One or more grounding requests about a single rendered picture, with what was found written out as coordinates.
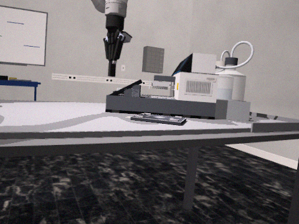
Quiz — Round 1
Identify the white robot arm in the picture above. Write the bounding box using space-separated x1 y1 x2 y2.
91 0 132 43

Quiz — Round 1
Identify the white plastic bottle with cream cap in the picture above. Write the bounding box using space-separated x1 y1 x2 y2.
216 61 225 73

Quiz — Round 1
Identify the white plastic bottle with black cap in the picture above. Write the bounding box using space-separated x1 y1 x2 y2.
216 57 246 101

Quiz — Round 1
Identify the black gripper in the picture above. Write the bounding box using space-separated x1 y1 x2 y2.
103 14 126 77

